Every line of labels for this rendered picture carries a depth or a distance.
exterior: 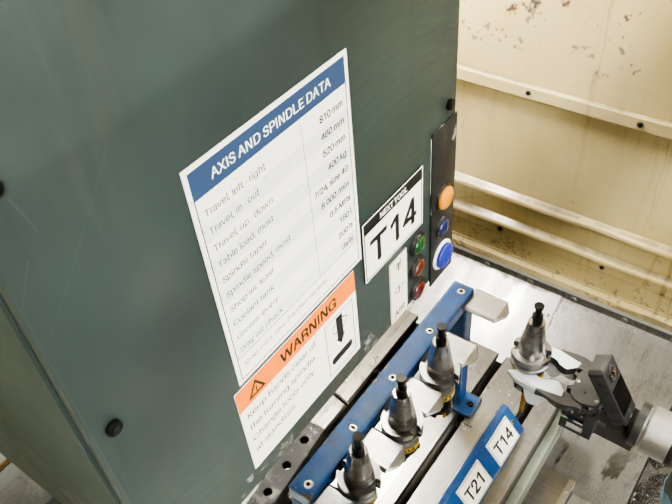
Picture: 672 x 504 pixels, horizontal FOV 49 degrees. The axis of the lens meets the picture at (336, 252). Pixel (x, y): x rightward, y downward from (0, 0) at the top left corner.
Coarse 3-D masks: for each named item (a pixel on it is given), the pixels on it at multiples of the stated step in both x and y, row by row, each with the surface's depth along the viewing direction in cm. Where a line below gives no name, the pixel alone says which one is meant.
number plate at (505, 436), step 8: (504, 416) 138; (504, 424) 138; (496, 432) 136; (504, 432) 137; (512, 432) 138; (496, 440) 136; (504, 440) 137; (512, 440) 138; (488, 448) 134; (496, 448) 135; (504, 448) 136; (496, 456) 135; (504, 456) 136
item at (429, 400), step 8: (408, 384) 114; (416, 384) 114; (424, 384) 114; (416, 392) 113; (424, 392) 112; (432, 392) 112; (440, 392) 112; (416, 400) 112; (424, 400) 111; (432, 400) 111; (440, 400) 111; (424, 408) 110; (432, 408) 110; (440, 408) 110; (424, 416) 110
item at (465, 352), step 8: (448, 336) 120; (456, 336) 120; (456, 344) 119; (464, 344) 119; (472, 344) 118; (456, 352) 118; (464, 352) 117; (472, 352) 117; (464, 360) 116; (472, 360) 116
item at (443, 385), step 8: (456, 360) 115; (424, 368) 115; (456, 368) 114; (424, 376) 114; (456, 376) 114; (432, 384) 113; (440, 384) 112; (448, 384) 112; (456, 384) 115; (448, 392) 114
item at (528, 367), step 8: (520, 336) 118; (512, 352) 115; (512, 360) 117; (520, 360) 114; (528, 360) 114; (544, 360) 114; (520, 368) 115; (528, 368) 114; (536, 368) 114; (544, 368) 115
